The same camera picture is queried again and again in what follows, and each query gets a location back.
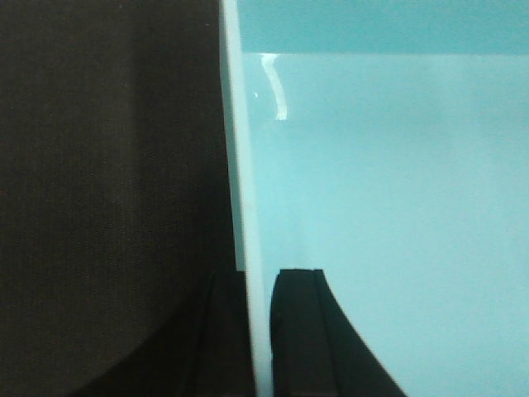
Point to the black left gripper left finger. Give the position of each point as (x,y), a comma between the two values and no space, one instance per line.
(203,349)

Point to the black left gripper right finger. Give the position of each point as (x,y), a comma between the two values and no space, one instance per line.
(316,351)

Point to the light teal plastic bin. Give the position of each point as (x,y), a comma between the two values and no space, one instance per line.
(386,143)

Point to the black conveyor belt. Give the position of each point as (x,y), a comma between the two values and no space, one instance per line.
(114,190)

